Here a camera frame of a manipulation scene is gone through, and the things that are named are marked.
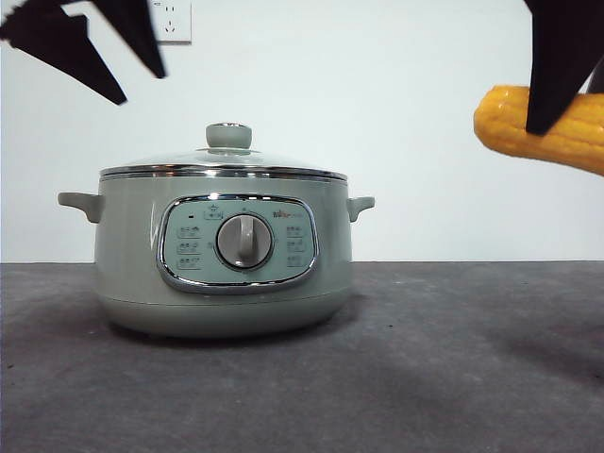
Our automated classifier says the yellow corn cob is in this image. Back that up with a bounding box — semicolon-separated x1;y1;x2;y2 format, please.
473;83;604;178

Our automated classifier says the glass lid with green knob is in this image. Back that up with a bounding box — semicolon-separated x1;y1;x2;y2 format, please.
99;122;350;183

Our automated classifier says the sage green electric pot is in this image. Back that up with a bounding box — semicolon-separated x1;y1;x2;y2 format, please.
57;175;377;338

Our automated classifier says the white wall socket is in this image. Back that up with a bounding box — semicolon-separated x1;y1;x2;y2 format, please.
151;0;193;46

